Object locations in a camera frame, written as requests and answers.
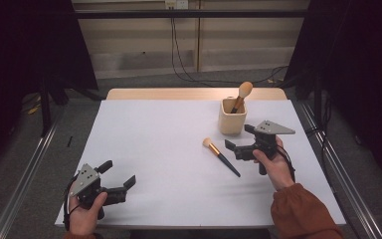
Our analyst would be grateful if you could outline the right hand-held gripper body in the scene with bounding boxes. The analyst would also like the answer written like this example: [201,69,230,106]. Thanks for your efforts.
[233,119,296,162]

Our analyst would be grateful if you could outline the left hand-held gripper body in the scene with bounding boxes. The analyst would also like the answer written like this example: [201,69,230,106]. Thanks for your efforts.
[69,162,127,220]

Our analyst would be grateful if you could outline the makeup brush with gold ferrule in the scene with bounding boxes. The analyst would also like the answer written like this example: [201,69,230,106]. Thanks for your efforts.
[202,137,242,178]

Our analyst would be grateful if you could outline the cream ceramic square cup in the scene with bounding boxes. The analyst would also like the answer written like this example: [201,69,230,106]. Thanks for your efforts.
[218,98,248,135]

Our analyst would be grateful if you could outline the makeup brush with large round head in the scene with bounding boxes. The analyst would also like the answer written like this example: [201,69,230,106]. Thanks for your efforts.
[230,81,254,115]

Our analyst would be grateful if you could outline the person's right hand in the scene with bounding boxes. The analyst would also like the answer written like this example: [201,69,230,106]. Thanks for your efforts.
[253,136,296,192]

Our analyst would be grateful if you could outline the person's left hand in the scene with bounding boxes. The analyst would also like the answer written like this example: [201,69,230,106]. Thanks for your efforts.
[69,191,109,237]

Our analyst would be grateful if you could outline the white table mat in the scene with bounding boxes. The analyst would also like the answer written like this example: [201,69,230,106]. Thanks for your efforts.
[54,99,347,230]

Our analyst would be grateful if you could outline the wooden table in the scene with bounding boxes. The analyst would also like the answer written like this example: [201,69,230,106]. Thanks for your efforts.
[105,87,287,102]

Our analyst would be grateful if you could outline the dark curtain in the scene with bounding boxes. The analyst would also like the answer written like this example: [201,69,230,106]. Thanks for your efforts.
[0,0,99,177]
[284,0,382,190]

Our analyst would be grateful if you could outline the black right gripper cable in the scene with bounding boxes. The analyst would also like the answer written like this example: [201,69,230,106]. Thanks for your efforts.
[276,144,296,183]

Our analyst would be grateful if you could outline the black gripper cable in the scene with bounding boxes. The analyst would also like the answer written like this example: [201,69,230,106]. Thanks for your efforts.
[63,174,82,232]
[276,144,296,183]

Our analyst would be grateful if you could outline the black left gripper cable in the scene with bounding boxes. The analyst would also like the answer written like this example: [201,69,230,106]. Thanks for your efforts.
[63,174,82,232]

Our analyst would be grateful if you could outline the aluminium floor rail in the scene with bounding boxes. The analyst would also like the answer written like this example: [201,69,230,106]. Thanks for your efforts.
[297,101,382,239]
[0,111,65,239]

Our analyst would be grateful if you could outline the black wall cable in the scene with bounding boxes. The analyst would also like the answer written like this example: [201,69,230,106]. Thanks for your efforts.
[170,18,290,86]

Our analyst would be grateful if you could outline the brass vertical wall strip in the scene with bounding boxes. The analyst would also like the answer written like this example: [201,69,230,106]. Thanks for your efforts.
[195,0,202,73]

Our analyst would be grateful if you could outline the black horizontal frame bar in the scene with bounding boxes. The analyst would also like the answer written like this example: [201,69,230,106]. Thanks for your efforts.
[74,9,310,20]

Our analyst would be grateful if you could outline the white wall socket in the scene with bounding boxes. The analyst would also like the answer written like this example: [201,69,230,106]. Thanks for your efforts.
[164,0,189,10]

